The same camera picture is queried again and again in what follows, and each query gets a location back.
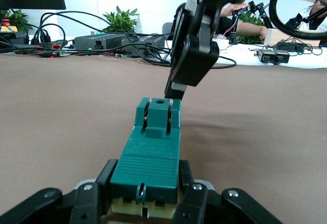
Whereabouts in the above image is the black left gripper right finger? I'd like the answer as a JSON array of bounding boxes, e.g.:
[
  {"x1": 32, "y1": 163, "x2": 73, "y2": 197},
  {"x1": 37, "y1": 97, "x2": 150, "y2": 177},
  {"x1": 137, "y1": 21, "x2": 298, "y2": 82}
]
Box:
[{"x1": 172, "y1": 159, "x2": 284, "y2": 224}]

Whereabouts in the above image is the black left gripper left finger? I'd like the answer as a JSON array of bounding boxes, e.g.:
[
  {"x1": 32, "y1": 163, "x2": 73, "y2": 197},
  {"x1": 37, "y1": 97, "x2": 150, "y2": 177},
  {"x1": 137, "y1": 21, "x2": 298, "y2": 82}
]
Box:
[{"x1": 0, "y1": 159, "x2": 119, "y2": 224}]

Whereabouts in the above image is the green load switch white handle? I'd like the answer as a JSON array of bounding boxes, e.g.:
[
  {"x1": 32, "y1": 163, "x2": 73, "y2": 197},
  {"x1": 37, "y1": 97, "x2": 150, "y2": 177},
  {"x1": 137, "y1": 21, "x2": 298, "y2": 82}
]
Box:
[{"x1": 109, "y1": 96, "x2": 182, "y2": 219}]

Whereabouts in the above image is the white electronics board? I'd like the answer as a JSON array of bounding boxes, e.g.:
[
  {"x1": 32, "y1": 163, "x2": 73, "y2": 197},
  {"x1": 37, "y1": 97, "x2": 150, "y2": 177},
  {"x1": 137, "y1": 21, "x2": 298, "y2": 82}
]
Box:
[{"x1": 212, "y1": 36, "x2": 230, "y2": 51}]

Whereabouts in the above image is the dark finned power supply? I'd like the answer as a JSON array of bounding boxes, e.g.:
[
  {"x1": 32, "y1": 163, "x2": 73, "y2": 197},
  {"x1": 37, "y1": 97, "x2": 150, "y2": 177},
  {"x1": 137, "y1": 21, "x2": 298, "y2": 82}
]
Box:
[
  {"x1": 121, "y1": 35, "x2": 167, "y2": 58},
  {"x1": 74, "y1": 34, "x2": 128, "y2": 51}
]

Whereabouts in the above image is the seated person black shirt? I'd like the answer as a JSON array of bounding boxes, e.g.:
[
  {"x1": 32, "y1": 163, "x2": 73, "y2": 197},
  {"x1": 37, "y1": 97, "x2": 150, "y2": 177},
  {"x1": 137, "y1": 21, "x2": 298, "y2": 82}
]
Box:
[{"x1": 219, "y1": 3, "x2": 268, "y2": 42}]

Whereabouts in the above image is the green potted plant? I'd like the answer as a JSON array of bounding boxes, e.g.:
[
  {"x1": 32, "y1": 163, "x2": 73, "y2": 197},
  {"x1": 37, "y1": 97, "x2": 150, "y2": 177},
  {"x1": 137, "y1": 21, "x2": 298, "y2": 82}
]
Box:
[
  {"x1": 102, "y1": 6, "x2": 140, "y2": 34},
  {"x1": 0, "y1": 9, "x2": 34, "y2": 35},
  {"x1": 236, "y1": 9, "x2": 271, "y2": 45}
]

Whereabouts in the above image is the black adapter yellow label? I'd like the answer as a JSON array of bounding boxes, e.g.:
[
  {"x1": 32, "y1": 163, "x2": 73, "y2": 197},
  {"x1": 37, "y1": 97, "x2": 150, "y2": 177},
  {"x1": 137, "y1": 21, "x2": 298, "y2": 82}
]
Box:
[
  {"x1": 274, "y1": 49, "x2": 291, "y2": 64},
  {"x1": 258, "y1": 49, "x2": 276, "y2": 64}
]

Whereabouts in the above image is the light wooden box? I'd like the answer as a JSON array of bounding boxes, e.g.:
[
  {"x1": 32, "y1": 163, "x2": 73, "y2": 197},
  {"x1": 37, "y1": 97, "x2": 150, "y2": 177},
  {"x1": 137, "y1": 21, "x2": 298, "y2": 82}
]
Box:
[{"x1": 264, "y1": 28, "x2": 322, "y2": 47}]

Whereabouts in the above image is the brown table cover sheet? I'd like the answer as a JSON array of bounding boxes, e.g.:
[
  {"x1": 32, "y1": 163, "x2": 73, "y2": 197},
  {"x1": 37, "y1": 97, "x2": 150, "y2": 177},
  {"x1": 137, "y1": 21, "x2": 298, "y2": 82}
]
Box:
[{"x1": 0, "y1": 53, "x2": 327, "y2": 224}]

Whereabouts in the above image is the seated person white shirt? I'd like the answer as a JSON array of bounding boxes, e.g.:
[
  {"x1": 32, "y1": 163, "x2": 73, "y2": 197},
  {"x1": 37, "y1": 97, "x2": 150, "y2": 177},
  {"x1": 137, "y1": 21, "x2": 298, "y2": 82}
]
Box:
[{"x1": 285, "y1": 0, "x2": 327, "y2": 32}]

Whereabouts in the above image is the black orange power strip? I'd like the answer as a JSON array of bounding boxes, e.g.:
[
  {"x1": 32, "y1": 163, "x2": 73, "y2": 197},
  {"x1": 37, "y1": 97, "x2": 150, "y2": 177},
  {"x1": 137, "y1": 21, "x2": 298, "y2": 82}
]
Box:
[{"x1": 38, "y1": 41, "x2": 67, "y2": 53}]

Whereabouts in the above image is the small circuit board red light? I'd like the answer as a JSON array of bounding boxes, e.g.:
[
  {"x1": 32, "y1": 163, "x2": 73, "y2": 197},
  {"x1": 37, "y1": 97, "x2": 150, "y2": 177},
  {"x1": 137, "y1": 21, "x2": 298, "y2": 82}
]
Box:
[{"x1": 38, "y1": 50, "x2": 69, "y2": 58}]

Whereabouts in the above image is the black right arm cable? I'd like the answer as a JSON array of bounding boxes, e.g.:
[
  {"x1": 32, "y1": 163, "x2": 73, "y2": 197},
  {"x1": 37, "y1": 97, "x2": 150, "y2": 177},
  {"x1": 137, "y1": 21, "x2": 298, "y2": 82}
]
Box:
[{"x1": 269, "y1": 0, "x2": 327, "y2": 40}]

